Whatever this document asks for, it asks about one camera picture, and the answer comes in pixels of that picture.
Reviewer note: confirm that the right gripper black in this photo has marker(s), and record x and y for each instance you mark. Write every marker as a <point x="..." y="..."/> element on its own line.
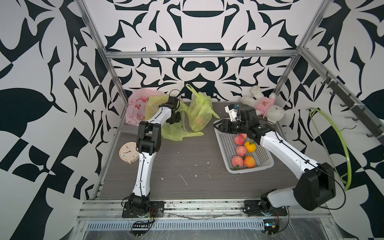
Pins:
<point x="224" y="122"/>

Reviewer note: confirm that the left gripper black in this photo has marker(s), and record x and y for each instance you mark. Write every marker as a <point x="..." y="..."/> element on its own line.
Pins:
<point x="178" y="117"/>

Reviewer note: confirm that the green plastic bag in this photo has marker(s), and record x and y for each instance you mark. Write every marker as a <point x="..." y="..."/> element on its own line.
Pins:
<point x="200" y="110"/>
<point x="170" y="112"/>

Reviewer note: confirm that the white plastic basket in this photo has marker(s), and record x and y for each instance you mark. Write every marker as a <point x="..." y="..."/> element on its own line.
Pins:
<point x="228" y="148"/>

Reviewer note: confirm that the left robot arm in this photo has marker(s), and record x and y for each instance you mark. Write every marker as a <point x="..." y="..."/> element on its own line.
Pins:
<point x="149" y="141"/>

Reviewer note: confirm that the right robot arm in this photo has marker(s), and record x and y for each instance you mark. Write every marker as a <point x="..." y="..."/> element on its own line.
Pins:
<point x="317" y="183"/>

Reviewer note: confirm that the pink peach top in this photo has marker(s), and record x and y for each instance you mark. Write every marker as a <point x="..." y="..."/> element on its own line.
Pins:
<point x="244" y="136"/>

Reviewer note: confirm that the pink plastic bag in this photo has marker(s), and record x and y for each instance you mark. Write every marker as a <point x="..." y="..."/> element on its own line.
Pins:
<point x="137" y="105"/>

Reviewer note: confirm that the orange peach front right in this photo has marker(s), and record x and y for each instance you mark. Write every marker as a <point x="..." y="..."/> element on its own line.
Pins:
<point x="249" y="162"/>

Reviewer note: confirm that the yellow orange fruit with leaf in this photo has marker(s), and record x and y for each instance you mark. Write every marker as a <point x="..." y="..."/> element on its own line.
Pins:
<point x="250" y="146"/>

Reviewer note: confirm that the white plush bunny pink shirt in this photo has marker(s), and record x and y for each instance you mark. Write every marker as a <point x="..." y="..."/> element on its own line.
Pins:
<point x="264" y="106"/>

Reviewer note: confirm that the small round clock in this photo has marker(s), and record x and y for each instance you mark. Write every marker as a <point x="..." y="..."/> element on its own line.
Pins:
<point x="128" y="153"/>

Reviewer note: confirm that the green hoop hanger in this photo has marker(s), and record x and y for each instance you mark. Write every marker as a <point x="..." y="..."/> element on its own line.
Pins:
<point x="334" y="143"/>

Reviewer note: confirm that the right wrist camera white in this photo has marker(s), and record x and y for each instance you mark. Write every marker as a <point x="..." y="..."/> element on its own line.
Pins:
<point x="233" y="112"/>

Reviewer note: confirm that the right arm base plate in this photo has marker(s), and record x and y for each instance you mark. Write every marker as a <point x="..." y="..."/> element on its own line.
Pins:
<point x="262" y="208"/>

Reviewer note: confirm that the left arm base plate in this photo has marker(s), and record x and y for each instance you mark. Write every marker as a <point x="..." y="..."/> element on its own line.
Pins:
<point x="150" y="209"/>

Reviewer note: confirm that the black wall hook rack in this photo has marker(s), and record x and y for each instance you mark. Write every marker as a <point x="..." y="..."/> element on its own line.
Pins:
<point x="359" y="109"/>

